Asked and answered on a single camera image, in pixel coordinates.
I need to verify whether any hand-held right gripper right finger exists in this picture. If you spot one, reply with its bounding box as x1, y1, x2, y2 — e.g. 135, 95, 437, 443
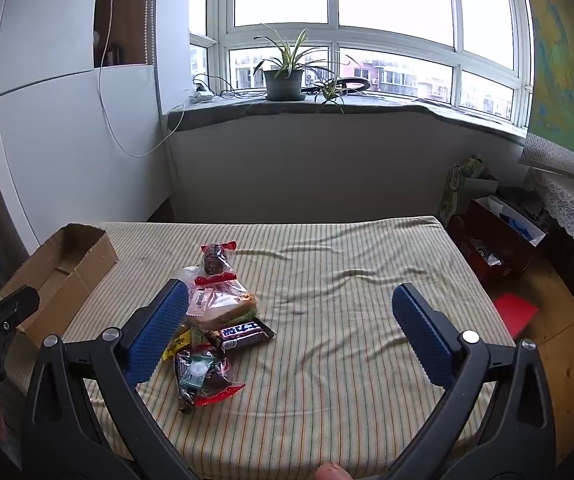
367, 282, 557, 480

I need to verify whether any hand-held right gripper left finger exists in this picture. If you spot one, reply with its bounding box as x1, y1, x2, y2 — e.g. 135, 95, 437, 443
21, 278, 203, 480

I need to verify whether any yellow snack packet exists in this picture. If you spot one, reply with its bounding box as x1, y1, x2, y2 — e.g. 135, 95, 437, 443
162, 322, 203, 361

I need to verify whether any brownie packet with red ends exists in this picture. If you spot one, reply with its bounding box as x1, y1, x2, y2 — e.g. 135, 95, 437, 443
174, 344, 246, 413
200, 241, 238, 277

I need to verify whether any sliced bread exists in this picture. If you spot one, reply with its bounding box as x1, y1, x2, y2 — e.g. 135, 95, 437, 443
174, 265, 259, 328

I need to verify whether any cardboard box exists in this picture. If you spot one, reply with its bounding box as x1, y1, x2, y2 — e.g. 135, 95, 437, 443
0, 223, 119, 350

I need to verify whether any dark chocolate bar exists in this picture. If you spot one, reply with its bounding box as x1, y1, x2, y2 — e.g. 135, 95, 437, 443
207, 320, 276, 353

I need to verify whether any person's right hand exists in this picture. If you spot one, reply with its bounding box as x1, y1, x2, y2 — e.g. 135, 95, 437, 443
315, 462, 350, 480

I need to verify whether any red folder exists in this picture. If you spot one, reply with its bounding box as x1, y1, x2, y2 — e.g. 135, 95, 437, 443
493, 292, 539, 341

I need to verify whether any red open box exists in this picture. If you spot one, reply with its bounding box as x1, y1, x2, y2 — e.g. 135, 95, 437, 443
450, 195, 548, 281

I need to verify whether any green paper bag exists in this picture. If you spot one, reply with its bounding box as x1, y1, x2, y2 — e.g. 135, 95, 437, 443
440, 155, 499, 228

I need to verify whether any white cabinet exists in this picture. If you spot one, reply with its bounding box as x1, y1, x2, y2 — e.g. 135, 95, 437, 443
0, 0, 190, 256

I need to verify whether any white lace cloth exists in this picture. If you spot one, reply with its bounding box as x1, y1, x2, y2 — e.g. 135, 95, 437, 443
524, 167, 574, 306

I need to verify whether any dark stone window sill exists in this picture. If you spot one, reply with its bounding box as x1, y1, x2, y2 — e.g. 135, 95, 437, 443
167, 95, 528, 136

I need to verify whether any small spider plant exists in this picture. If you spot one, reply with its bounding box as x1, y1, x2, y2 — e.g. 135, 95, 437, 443
312, 77, 355, 115

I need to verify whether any potted spider plant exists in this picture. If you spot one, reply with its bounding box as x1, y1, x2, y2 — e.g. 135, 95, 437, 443
253, 23, 348, 102

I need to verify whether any white framed window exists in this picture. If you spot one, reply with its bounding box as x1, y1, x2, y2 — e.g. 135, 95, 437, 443
188, 0, 535, 128

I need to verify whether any white cable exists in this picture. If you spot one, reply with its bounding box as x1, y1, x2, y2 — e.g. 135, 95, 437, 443
98, 0, 188, 157

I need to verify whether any black cable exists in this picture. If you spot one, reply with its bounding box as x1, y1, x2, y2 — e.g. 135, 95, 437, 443
192, 74, 268, 99

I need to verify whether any black ring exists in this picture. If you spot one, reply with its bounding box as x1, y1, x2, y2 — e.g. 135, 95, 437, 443
302, 77, 372, 96

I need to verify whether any wall map poster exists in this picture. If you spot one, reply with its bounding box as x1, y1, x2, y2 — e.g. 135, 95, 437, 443
518, 0, 574, 176

